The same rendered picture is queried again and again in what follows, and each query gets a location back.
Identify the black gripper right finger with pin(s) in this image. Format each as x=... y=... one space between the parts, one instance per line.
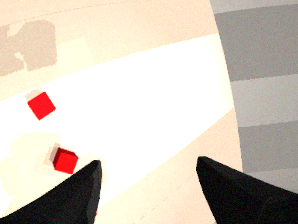
x=237 y=198

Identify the red cube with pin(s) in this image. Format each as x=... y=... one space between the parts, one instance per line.
x=65 y=161
x=41 y=105

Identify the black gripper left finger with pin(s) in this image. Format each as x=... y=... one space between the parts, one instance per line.
x=73 y=201

